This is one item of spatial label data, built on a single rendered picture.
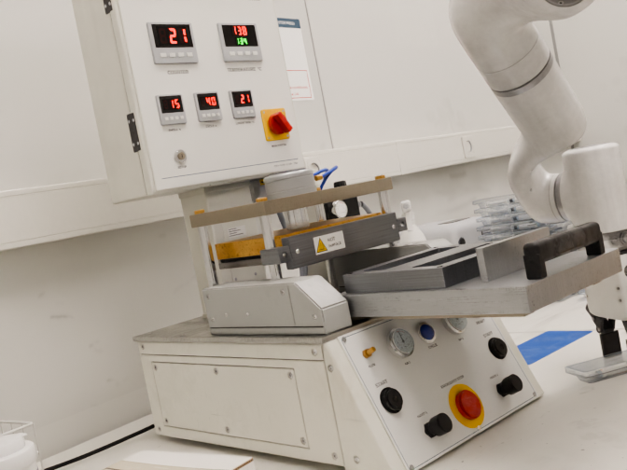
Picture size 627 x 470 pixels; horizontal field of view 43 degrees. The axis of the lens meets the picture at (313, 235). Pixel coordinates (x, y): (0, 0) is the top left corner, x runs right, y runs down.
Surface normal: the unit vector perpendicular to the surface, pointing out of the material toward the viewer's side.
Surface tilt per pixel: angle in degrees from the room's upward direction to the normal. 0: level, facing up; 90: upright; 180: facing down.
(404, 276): 90
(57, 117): 90
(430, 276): 90
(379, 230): 90
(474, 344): 65
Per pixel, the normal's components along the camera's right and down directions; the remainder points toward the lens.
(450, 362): 0.54, -0.50
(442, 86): 0.76, -0.11
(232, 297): -0.71, 0.18
